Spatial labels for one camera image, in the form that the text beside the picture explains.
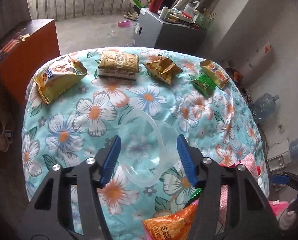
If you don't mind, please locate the white milk bottle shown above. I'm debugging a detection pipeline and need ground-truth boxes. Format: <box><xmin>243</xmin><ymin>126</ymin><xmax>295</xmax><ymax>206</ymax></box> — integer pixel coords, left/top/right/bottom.
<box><xmin>257</xmin><ymin>166</ymin><xmax>265</xmax><ymax>194</ymax></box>

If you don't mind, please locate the clear plastic cup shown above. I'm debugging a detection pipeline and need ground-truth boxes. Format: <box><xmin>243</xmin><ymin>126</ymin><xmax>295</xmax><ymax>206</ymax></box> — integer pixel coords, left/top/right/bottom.
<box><xmin>118</xmin><ymin>110</ymin><xmax>179</xmax><ymax>187</ymax></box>

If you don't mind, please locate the orange noodle snack bag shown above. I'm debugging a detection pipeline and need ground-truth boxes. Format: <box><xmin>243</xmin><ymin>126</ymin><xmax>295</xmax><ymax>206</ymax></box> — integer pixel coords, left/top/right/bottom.
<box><xmin>142</xmin><ymin>200</ymin><xmax>199</xmax><ymax>240</ymax></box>

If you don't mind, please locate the white gloved right hand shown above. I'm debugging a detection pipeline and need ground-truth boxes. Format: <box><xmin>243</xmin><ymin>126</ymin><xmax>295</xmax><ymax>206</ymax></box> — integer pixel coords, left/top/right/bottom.
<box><xmin>277</xmin><ymin>199</ymin><xmax>298</xmax><ymax>231</ymax></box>

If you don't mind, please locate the white water dispenser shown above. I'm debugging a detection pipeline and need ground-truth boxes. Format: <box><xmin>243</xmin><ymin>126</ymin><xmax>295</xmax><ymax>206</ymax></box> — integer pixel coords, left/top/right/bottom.
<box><xmin>266</xmin><ymin>140</ymin><xmax>290</xmax><ymax>172</ymax></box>

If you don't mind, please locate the pink knitted cloth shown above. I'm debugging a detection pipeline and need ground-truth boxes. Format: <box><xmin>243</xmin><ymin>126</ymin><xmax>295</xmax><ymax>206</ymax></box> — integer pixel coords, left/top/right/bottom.
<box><xmin>218</xmin><ymin>152</ymin><xmax>259</xmax><ymax>228</ymax></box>

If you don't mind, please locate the green foil snack bag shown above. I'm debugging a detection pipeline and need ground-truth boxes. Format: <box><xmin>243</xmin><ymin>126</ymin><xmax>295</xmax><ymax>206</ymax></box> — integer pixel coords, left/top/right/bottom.
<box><xmin>185</xmin><ymin>188</ymin><xmax>202</xmax><ymax>207</ymax></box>

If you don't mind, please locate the floral teal quilt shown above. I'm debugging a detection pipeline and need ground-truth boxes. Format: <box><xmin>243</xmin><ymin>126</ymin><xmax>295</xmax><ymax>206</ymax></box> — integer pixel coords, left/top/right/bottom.
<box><xmin>20</xmin><ymin>47</ymin><xmax>270</xmax><ymax>240</ymax></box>

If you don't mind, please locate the green snack wrapper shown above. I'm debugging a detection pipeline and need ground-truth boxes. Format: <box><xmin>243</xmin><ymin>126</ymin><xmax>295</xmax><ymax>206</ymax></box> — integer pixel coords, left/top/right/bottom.
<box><xmin>190</xmin><ymin>73</ymin><xmax>216</xmax><ymax>98</ymax></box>

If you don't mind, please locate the empty blue water jug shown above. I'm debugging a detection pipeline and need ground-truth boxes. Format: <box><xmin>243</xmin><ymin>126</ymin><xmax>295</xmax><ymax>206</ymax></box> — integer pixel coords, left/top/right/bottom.
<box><xmin>252</xmin><ymin>93</ymin><xmax>280</xmax><ymax>124</ymax></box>

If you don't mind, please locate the small yellow snack bag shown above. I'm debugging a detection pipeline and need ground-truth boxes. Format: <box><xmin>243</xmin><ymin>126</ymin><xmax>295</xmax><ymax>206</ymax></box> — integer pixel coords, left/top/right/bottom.
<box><xmin>200</xmin><ymin>60</ymin><xmax>230</xmax><ymax>89</ymax></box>

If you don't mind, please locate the crumpled gold wrapper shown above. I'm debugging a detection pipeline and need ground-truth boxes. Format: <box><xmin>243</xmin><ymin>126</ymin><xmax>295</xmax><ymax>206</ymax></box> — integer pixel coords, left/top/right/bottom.
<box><xmin>145</xmin><ymin>54</ymin><xmax>183</xmax><ymax>85</ymax></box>

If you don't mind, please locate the gold brick package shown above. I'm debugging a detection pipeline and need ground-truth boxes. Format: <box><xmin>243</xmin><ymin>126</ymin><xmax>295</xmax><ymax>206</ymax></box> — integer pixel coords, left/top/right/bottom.
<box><xmin>97</xmin><ymin>50</ymin><xmax>139</xmax><ymax>80</ymax></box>

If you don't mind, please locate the gold snack bag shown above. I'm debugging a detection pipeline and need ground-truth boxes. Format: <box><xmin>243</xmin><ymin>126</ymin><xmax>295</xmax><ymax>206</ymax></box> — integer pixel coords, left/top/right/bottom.
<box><xmin>33</xmin><ymin>54</ymin><xmax>87</xmax><ymax>104</ymax></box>

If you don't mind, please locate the pink rolled mat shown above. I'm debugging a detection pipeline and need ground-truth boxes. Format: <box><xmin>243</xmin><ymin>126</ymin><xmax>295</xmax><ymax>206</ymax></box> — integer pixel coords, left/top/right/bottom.
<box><xmin>227</xmin><ymin>42</ymin><xmax>275</xmax><ymax>86</ymax></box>

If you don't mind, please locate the grey cabinet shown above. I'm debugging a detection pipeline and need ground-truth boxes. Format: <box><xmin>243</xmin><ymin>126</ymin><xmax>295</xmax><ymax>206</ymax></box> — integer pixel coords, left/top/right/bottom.
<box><xmin>133</xmin><ymin>8</ymin><xmax>206</xmax><ymax>55</ymax></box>

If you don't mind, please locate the green plastic basket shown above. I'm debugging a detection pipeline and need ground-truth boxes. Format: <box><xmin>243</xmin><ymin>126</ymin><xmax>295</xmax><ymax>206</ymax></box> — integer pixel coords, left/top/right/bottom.
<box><xmin>193</xmin><ymin>13</ymin><xmax>213</xmax><ymax>30</ymax></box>

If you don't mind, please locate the red wooden chest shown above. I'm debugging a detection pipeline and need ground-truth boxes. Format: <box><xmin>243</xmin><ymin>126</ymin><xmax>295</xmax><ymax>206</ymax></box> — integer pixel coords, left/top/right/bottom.
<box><xmin>0</xmin><ymin>19</ymin><xmax>60</xmax><ymax>106</ymax></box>

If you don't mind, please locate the red thermos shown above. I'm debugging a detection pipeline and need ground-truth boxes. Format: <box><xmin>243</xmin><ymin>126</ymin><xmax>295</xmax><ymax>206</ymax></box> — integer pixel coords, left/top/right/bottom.
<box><xmin>149</xmin><ymin>0</ymin><xmax>163</xmax><ymax>13</ymax></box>

